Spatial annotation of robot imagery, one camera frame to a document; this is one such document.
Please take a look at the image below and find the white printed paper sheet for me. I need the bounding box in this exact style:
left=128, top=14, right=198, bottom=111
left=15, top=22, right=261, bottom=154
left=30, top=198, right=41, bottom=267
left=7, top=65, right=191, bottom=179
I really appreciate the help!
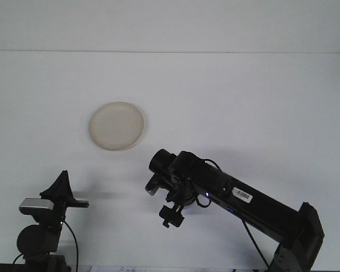
left=90, top=265, right=148, bottom=272

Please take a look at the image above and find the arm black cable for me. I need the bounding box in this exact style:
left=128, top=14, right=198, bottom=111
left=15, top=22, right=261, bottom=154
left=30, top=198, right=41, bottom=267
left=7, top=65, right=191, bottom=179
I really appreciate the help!
left=62, top=222, right=79, bottom=272
left=195, top=158, right=271, bottom=270

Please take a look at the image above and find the pale blue cup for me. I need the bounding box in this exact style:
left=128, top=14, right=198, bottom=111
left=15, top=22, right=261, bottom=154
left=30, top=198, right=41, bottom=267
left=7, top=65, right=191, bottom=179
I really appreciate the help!
left=183, top=198, right=201, bottom=210

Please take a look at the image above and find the arm grey camera box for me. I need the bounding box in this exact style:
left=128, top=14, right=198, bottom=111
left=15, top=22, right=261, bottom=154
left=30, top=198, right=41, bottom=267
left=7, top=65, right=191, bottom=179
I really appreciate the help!
left=145, top=176, right=160, bottom=197
left=19, top=198, right=54, bottom=215

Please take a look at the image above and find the pale round plate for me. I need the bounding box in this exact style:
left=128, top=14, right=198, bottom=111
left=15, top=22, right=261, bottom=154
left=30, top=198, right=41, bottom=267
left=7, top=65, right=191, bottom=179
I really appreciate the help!
left=88, top=101, right=145, bottom=152

